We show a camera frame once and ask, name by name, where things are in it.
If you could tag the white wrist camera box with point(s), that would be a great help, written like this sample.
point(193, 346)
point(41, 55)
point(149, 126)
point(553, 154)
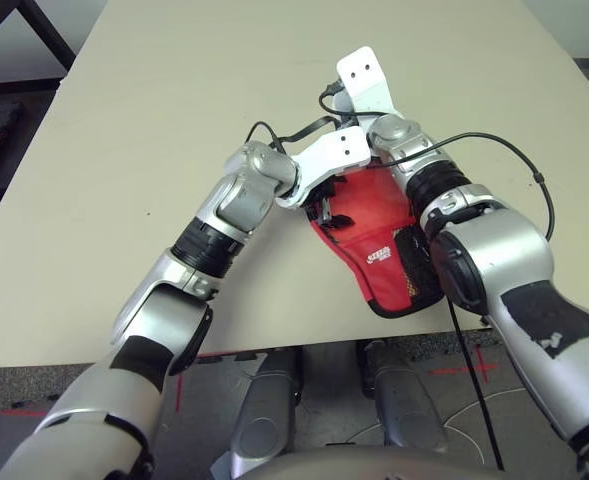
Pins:
point(334, 150)
point(366, 80)

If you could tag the grey robot leg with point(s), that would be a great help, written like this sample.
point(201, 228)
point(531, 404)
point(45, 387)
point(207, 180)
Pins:
point(409, 405)
point(264, 415)

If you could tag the grey robot left leg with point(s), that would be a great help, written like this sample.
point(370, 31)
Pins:
point(264, 415)

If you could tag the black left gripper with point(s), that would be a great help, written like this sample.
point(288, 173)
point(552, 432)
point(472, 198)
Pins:
point(331, 200)

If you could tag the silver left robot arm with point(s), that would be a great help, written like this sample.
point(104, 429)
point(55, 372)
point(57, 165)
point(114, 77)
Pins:
point(239, 200)

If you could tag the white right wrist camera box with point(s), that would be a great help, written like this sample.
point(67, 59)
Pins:
point(366, 80)

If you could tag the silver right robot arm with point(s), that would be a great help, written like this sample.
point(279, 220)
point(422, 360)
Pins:
point(499, 260)

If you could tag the black framed side table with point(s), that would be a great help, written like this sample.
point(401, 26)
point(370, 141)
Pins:
point(49, 35)

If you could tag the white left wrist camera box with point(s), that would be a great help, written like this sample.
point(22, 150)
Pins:
point(334, 150)

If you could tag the grey robot torso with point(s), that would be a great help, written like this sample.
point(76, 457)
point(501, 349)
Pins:
point(364, 467)

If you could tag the black red paddle case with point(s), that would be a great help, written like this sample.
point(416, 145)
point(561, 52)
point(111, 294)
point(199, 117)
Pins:
point(374, 280)

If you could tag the grey robot right leg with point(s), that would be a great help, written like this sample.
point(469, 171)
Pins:
point(409, 405)

